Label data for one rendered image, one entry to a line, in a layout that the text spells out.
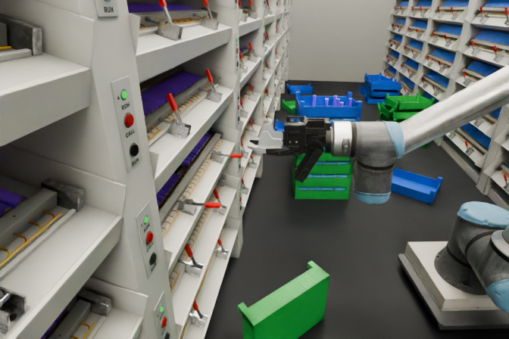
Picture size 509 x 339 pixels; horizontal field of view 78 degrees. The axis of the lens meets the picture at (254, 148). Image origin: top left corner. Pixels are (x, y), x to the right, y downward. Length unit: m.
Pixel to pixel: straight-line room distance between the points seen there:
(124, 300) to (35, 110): 0.34
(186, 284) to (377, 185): 0.54
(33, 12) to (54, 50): 0.04
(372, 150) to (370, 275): 0.74
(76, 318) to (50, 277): 0.17
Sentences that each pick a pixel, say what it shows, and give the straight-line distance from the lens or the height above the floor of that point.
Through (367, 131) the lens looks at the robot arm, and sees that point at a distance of 0.80.
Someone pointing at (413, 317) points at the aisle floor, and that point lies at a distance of 1.36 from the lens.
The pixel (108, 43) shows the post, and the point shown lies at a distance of 0.42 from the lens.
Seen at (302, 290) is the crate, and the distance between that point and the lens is 1.06.
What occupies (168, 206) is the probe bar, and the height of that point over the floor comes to 0.58.
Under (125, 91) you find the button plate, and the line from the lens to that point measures 0.44.
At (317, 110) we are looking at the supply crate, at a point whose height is 0.51.
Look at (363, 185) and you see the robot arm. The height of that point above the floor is 0.57.
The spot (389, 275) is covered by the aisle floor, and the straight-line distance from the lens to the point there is 1.47.
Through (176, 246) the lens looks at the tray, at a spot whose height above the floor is 0.54.
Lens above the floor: 0.99
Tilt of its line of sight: 24 degrees down
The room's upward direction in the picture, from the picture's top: straight up
